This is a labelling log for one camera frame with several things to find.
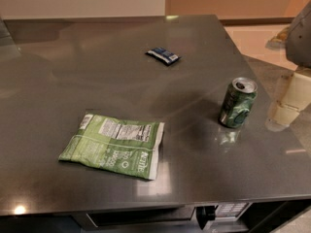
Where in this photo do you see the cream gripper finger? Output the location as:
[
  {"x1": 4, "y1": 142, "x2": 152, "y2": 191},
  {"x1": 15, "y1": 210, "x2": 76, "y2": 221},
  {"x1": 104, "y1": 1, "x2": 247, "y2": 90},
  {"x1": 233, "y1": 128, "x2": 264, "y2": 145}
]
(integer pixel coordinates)
[{"x1": 265, "y1": 67, "x2": 311, "y2": 132}]

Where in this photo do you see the green soda can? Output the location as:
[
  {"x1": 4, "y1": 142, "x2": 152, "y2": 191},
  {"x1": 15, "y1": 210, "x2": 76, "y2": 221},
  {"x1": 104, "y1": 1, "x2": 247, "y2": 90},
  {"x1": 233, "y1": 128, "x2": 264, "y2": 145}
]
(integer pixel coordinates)
[{"x1": 219, "y1": 77, "x2": 258, "y2": 128}]

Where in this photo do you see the blue rxbar blueberry wrapper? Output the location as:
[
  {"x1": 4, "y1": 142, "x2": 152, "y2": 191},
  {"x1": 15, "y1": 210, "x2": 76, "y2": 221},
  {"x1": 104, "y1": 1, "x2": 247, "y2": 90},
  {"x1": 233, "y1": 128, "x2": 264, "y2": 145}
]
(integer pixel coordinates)
[{"x1": 146, "y1": 47, "x2": 180, "y2": 66}]

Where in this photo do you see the green chip bag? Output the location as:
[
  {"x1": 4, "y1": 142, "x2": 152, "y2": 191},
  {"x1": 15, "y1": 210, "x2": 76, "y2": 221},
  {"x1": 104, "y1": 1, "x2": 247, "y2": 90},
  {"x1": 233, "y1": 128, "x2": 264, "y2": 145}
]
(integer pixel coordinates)
[{"x1": 58, "y1": 114, "x2": 164, "y2": 181}]

